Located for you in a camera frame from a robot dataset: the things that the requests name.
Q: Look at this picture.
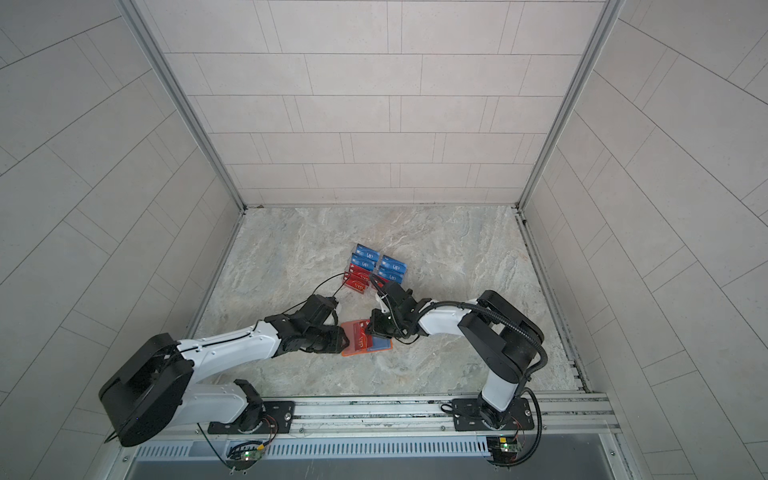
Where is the aluminium mounting rail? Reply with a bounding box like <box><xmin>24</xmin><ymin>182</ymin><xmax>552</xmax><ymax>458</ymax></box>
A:
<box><xmin>116</xmin><ymin>392</ymin><xmax>622</xmax><ymax>442</ymax></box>

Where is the right clear card display stand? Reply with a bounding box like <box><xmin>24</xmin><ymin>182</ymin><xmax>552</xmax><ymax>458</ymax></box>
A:
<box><xmin>375</xmin><ymin>255</ymin><xmax>407</xmax><ymax>285</ymax></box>

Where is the right circuit board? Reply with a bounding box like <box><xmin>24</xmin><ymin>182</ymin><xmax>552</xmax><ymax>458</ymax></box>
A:
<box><xmin>486</xmin><ymin>436</ymin><xmax>522</xmax><ymax>466</ymax></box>

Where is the orange card holder wallet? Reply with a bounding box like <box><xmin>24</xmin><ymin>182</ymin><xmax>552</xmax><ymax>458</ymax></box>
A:
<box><xmin>341</xmin><ymin>319</ymin><xmax>392</xmax><ymax>357</ymax></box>

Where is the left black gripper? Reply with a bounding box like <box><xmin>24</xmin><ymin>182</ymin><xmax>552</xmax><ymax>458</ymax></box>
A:
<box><xmin>302</xmin><ymin>326</ymin><xmax>356</xmax><ymax>354</ymax></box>

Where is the black corrugated cable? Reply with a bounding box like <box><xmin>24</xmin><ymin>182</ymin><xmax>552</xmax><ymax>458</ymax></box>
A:
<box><xmin>368</xmin><ymin>272</ymin><xmax>549</xmax><ymax>391</ymax></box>

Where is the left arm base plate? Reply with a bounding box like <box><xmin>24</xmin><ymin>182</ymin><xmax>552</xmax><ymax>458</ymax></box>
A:
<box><xmin>206</xmin><ymin>401</ymin><xmax>296</xmax><ymax>435</ymax></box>

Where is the red VIP card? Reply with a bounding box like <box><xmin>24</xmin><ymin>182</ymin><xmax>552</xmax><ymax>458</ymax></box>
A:
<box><xmin>352</xmin><ymin>320</ymin><xmax>372</xmax><ymax>352</ymax></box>

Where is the left circuit board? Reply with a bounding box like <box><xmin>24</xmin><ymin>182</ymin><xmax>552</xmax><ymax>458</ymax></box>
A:
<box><xmin>226</xmin><ymin>441</ymin><xmax>266</xmax><ymax>471</ymax></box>

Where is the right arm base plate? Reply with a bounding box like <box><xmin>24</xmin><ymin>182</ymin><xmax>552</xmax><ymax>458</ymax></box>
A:
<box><xmin>441</xmin><ymin>397</ymin><xmax>535</xmax><ymax>431</ymax></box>

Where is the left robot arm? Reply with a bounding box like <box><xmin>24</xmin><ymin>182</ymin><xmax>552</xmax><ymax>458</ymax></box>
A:
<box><xmin>98</xmin><ymin>294</ymin><xmax>349</xmax><ymax>447</ymax></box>

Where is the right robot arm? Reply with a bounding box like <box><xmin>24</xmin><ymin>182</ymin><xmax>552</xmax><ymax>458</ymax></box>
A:
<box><xmin>368</xmin><ymin>275</ymin><xmax>548</xmax><ymax>429</ymax></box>

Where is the circuit board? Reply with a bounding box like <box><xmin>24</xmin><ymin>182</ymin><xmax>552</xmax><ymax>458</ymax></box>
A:
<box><xmin>486</xmin><ymin>436</ymin><xmax>522</xmax><ymax>466</ymax></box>
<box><xmin>226</xmin><ymin>441</ymin><xmax>266</xmax><ymax>471</ymax></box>

